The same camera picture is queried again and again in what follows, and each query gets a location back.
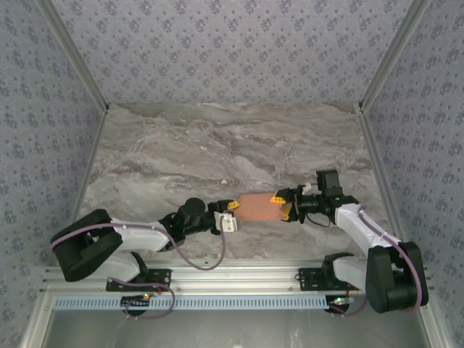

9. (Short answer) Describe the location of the orange paper box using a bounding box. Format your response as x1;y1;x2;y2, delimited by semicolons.
237;193;288;223

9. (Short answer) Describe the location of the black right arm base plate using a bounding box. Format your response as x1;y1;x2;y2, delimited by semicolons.
297;267;338;291

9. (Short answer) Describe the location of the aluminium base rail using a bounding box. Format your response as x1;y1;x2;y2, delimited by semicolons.
39;259;432;293

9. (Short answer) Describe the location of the aluminium table side rail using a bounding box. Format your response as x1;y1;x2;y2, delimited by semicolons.
16;107;109;348
356;107;450;348

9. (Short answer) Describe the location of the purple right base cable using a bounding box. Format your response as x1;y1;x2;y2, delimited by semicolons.
330;295;369;317

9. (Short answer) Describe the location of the grey metal sheet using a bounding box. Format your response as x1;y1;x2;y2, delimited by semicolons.
39;310;436;348

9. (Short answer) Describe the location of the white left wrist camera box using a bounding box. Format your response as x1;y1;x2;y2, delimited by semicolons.
212;211;241;233

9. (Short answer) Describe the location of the aluminium frame corner post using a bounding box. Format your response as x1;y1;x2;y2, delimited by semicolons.
36;0;110;113
356;0;434;114

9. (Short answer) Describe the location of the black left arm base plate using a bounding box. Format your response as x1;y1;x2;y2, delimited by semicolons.
106;267;172;293

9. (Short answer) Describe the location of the small circuit board with LED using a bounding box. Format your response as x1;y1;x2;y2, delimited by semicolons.
121;294;152;309
328;295;356;312

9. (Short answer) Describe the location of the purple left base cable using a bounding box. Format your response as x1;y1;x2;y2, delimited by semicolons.
107;277;178;320

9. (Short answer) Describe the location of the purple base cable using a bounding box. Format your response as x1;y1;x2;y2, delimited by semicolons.
330;295;369;317
107;277;178;320

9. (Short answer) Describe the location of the light blue slotted cable duct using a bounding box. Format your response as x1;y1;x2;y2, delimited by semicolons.
54;294;333;311

